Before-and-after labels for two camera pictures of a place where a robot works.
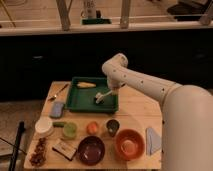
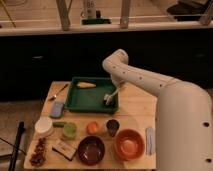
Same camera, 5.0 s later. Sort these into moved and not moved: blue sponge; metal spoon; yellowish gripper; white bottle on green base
Moved: yellowish gripper
Not moved: white bottle on green base; blue sponge; metal spoon
